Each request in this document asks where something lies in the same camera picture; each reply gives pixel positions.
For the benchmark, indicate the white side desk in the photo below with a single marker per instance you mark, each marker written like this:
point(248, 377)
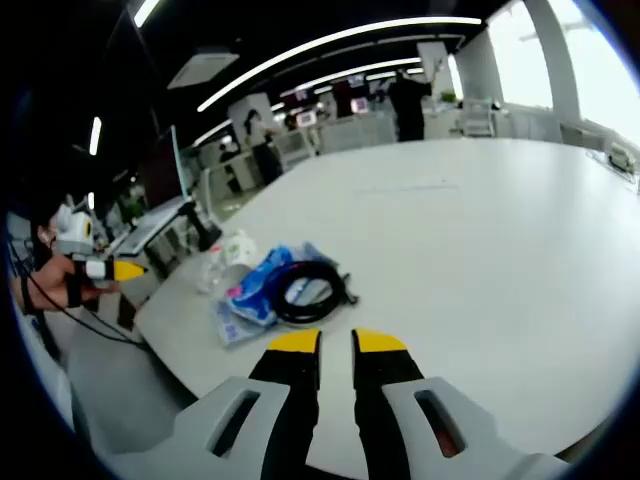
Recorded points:
point(150, 225)

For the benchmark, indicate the blue white packet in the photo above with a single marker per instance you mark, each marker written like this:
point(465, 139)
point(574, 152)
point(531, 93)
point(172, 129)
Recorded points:
point(235, 327)

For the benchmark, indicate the dark computer monitor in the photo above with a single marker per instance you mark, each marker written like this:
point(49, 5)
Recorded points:
point(162, 170)

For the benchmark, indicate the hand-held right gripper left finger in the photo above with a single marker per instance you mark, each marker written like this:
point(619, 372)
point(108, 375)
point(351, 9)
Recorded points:
point(280, 400)

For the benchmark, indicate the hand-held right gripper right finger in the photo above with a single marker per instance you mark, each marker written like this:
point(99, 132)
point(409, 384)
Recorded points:
point(400, 400)

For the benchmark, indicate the green potted plant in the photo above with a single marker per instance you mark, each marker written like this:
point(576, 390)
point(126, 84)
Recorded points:
point(448, 97)

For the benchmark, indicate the clear plastic bottle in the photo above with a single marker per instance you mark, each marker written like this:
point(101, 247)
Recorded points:
point(212, 275)

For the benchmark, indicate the white table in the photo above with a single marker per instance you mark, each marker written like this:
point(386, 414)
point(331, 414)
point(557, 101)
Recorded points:
point(450, 240)

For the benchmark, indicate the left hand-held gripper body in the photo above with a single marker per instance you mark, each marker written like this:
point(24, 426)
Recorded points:
point(75, 235)

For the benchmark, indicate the person's left hand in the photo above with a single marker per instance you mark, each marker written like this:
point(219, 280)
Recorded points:
point(52, 285)

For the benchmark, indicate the white chair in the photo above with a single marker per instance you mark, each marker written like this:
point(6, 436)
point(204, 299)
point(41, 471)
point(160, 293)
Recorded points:
point(477, 117)

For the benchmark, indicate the blue tissue packet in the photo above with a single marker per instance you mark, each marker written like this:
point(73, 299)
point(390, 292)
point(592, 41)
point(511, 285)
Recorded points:
point(257, 292)

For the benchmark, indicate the white device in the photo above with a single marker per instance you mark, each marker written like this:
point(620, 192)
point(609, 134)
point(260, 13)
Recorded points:
point(621, 157)

